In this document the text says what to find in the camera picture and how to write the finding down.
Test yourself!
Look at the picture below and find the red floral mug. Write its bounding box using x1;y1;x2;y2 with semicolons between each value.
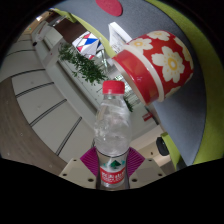
111;30;195;106

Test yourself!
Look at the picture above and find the black bag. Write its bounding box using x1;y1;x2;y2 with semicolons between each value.
155;135;170;157

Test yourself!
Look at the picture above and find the clear red-capped water bottle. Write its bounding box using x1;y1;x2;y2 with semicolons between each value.
93;79;133;190

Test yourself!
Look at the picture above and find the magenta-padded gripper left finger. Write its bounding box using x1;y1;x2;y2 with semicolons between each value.
59;147;101;189

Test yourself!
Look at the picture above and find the white printed magazine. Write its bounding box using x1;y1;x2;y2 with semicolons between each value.
108;21;134;54

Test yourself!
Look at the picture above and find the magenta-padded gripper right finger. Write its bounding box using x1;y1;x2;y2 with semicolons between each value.
126;147;167;189

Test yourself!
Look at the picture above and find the red bin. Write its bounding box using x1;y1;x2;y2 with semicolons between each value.
142;112;154;122

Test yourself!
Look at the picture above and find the red white blue geometric box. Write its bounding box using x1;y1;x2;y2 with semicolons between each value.
72;31;104;61

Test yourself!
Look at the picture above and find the row of green potted plants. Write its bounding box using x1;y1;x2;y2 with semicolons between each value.
58;42;134;113

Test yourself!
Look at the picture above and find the flat round red coaster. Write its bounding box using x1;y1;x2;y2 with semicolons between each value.
95;0;124;17

